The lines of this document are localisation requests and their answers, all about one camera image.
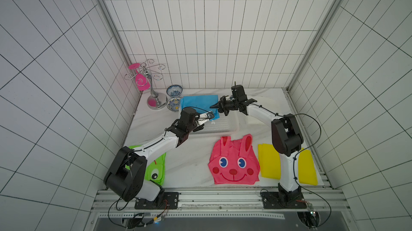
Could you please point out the left base wiring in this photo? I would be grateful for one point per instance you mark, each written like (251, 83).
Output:
(141, 219)

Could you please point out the blue raincoat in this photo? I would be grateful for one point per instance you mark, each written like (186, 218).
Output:
(201, 103)

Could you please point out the pink wine glass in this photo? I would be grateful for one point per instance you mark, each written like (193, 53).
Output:
(139, 77)

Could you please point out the white plastic basket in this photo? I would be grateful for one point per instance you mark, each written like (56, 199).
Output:
(224, 125)

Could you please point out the yellow folded raincoat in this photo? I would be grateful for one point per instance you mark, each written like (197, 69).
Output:
(270, 164)

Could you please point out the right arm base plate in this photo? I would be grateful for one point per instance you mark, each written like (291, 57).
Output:
(279, 201)

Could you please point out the pink bunny raincoat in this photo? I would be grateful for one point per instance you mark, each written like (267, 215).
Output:
(234, 161)

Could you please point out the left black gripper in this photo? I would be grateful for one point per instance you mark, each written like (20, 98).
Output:
(198, 128)

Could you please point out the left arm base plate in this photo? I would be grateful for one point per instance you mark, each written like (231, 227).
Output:
(165, 200)

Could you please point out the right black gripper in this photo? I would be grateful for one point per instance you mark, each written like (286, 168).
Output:
(228, 104)

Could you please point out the right base wiring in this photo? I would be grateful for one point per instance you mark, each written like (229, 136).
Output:
(318, 211)

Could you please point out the silver glass holder stand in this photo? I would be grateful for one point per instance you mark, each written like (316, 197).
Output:
(152, 70)

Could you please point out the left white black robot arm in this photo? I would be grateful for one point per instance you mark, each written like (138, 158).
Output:
(126, 175)

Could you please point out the base wiring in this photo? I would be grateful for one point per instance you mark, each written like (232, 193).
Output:
(141, 219)
(318, 211)

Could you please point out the blue white bowl upper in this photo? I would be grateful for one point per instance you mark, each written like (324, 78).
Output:
(174, 91)

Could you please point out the blue white bowl lower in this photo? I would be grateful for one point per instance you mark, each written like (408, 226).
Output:
(173, 104)

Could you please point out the aluminium mounting rail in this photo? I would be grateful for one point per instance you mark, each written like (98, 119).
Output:
(253, 199)

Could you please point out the green frog folded raincoat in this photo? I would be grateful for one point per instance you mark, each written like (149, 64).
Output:
(156, 170)

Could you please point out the blue white bowl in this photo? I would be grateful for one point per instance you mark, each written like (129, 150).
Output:
(174, 91)
(173, 104)

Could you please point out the white folded raincoat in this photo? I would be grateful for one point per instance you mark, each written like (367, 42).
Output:
(264, 110)

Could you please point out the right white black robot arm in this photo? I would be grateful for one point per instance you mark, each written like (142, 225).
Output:
(285, 134)

